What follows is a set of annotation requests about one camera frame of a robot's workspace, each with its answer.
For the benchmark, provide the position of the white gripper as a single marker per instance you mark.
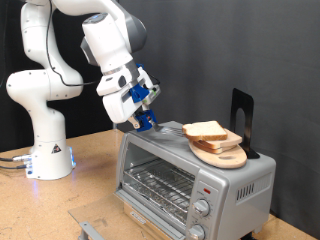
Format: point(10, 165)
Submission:
point(116, 108)

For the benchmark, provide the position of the spatula with blue grip block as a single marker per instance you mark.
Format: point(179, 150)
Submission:
point(146, 121)

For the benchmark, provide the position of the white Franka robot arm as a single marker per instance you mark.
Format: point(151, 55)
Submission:
point(46, 100)

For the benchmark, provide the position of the metal oven rack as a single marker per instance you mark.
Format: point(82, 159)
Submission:
point(160, 181)

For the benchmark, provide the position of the red oven indicator light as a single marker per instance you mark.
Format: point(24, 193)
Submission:
point(207, 191)

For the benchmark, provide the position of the silver oven knob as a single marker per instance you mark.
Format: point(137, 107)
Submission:
point(196, 232)
point(201, 208)

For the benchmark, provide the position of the silver toaster oven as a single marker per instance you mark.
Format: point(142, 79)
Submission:
point(230, 186)

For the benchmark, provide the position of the metal pole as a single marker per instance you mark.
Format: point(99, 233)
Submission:
point(114, 126)

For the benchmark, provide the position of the wooden cutting board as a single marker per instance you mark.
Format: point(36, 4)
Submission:
point(223, 160)

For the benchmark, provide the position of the black metal bookend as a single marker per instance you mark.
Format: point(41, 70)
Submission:
point(248, 120)

